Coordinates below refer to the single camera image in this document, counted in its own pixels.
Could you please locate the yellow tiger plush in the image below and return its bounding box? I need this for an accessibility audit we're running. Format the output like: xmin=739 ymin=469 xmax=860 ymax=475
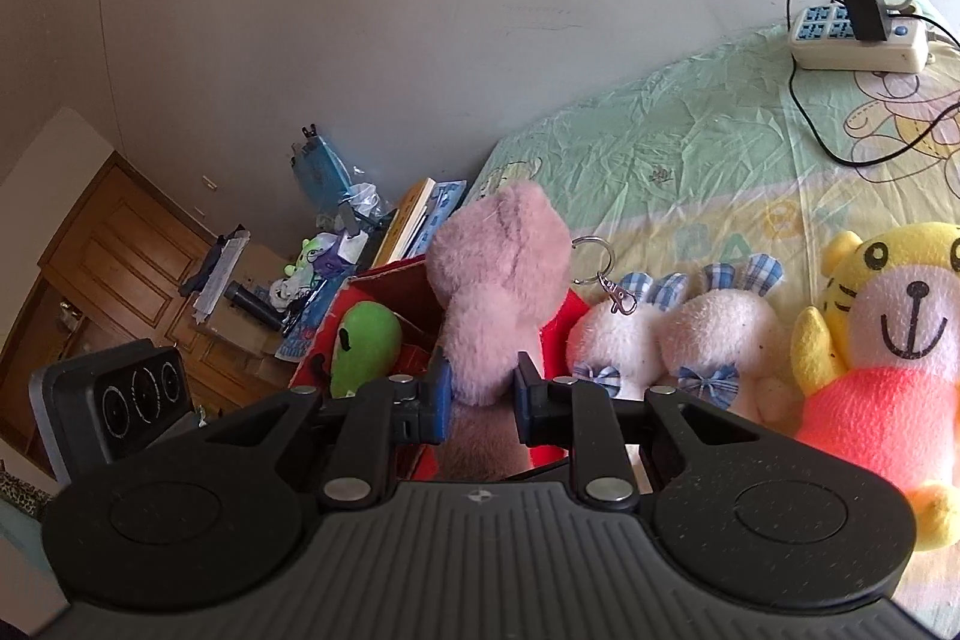
xmin=790 ymin=221 xmax=960 ymax=552

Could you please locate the stack of books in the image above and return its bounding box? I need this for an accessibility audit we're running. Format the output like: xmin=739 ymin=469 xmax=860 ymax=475
xmin=370 ymin=177 xmax=467 ymax=271

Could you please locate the green plush toy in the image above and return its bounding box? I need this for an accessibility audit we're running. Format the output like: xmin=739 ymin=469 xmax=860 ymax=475
xmin=328 ymin=301 xmax=404 ymax=401

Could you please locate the leopard print cloth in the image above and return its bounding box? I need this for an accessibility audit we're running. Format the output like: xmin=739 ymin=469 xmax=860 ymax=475
xmin=0 ymin=466 xmax=59 ymax=522

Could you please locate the white fluffy plush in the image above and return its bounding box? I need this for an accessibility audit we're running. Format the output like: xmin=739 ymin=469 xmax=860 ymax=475
xmin=424 ymin=181 xmax=575 ymax=480

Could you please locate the white bunny plush blue bow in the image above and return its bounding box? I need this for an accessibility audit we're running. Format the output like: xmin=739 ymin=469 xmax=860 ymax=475
xmin=565 ymin=271 xmax=692 ymax=402
xmin=658 ymin=254 xmax=805 ymax=423

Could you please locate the white power strip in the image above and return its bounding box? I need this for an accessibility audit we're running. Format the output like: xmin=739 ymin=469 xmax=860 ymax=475
xmin=787 ymin=0 xmax=932 ymax=74

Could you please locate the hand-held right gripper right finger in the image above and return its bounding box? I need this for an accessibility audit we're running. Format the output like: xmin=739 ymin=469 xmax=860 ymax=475
xmin=514 ymin=351 xmax=760 ymax=510

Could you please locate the wooden door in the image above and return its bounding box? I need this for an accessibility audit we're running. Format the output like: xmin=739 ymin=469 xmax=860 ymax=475
xmin=0 ymin=151 xmax=302 ymax=462

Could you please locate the blue plastic bag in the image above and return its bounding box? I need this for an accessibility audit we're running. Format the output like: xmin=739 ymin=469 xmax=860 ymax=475
xmin=290 ymin=124 xmax=355 ymax=215

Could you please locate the metal key ring clasp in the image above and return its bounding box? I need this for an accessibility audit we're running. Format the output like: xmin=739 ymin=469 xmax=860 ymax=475
xmin=570 ymin=235 xmax=640 ymax=316

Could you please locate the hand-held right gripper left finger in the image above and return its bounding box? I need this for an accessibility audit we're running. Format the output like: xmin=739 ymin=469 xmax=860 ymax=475
xmin=202 ymin=347 xmax=455 ymax=510

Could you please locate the black bottle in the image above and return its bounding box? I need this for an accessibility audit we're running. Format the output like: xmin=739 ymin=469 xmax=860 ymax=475
xmin=223 ymin=281 xmax=292 ymax=332

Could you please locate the green and white toy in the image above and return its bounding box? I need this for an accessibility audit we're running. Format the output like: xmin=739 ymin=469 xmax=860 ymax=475
xmin=268 ymin=237 xmax=325 ymax=305

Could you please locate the black charger cable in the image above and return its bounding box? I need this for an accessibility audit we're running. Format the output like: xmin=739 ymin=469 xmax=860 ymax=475
xmin=784 ymin=0 xmax=960 ymax=168

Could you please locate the red cardboard box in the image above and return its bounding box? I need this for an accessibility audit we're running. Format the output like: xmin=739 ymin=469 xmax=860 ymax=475
xmin=289 ymin=257 xmax=595 ymax=483

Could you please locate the black charger adapter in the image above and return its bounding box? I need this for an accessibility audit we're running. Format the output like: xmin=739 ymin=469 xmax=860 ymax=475
xmin=837 ymin=0 xmax=890 ymax=44

